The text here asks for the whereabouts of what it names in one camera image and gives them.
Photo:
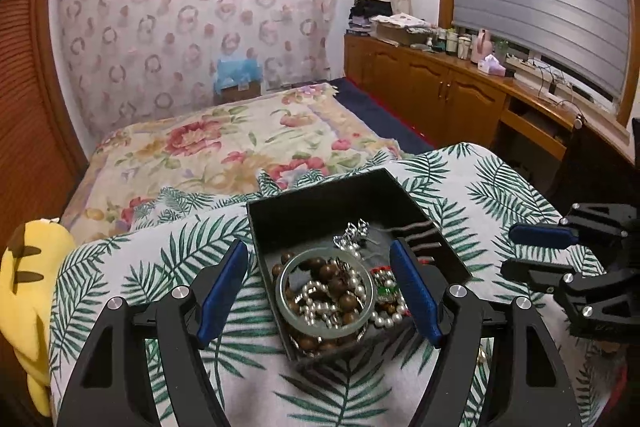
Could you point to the metal hair fork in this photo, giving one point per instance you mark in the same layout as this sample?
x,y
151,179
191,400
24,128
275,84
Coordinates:
x,y
415,227

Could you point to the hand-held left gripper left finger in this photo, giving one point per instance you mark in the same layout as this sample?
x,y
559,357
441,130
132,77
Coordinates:
x,y
222,292

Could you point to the group of small bottles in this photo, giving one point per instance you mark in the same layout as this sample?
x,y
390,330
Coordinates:
x,y
450,42

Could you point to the green bottle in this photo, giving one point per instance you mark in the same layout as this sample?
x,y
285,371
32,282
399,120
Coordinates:
x,y
501,49

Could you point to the pink tissue box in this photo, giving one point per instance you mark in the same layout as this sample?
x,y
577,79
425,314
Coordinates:
x,y
491,67

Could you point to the yellow plush toy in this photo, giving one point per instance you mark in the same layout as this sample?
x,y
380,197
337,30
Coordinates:
x,y
30,287

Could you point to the wooden louvered wardrobe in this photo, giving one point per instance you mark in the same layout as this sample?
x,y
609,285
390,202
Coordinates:
x,y
30,107

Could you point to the stack of dark clothes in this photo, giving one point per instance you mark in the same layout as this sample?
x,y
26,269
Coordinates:
x,y
367,12

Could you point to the blue plastic bag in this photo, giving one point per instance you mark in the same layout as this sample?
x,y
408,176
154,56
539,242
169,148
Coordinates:
x,y
237,72

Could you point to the silver earrings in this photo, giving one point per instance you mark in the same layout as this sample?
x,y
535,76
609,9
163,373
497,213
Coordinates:
x,y
352,234

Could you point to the small cardboard box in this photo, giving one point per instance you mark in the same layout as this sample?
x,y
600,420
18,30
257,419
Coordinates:
x,y
240,93

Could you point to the black box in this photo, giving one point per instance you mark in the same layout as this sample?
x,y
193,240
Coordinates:
x,y
320,212

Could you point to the jade bangle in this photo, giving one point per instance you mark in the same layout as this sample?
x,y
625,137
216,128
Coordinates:
x,y
282,292

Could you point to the leaf print cloth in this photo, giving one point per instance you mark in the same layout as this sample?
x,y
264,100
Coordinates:
x,y
150,267

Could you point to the pink bottle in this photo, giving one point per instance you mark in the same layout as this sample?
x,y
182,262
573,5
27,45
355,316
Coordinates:
x,y
481,44

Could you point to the long wooden cabinet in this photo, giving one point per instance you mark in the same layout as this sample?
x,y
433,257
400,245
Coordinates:
x,y
425,82

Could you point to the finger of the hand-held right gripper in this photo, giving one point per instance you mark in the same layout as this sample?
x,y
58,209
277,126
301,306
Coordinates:
x,y
540,235
535,273

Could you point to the white power strip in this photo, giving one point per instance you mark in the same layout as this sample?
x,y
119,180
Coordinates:
x,y
535,74

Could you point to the cardboard box with floral cloth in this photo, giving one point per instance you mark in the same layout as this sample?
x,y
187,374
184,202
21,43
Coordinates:
x,y
400,29

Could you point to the navy bedsheet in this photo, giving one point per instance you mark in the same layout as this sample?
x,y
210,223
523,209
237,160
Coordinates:
x,y
380,117

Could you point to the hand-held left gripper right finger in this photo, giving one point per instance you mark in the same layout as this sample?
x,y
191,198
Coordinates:
x,y
415,292

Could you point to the circle pattern curtain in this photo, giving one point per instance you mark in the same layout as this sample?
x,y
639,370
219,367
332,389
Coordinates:
x,y
190,17

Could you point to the floral blanket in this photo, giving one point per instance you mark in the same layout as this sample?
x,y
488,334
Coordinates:
x,y
200,147

